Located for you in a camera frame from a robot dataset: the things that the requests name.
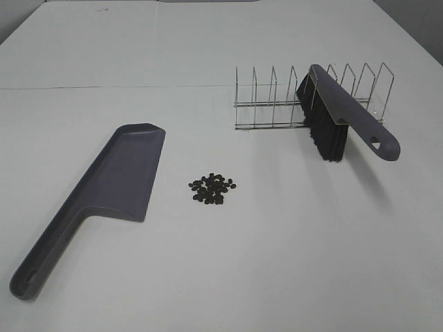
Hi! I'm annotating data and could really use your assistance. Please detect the pile of coffee beans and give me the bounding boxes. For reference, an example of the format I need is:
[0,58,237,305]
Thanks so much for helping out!
[188,173,237,205]

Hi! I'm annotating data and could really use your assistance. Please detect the grey plastic dustpan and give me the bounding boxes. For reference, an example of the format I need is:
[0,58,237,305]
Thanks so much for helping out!
[9,123,165,300]

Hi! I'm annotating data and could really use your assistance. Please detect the grey hand brush black bristles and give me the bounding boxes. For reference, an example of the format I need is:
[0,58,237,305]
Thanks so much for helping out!
[296,64,401,162]

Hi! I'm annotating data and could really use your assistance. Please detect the chrome wire divider rack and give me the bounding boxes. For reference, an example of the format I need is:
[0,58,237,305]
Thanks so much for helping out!
[233,62,396,130]

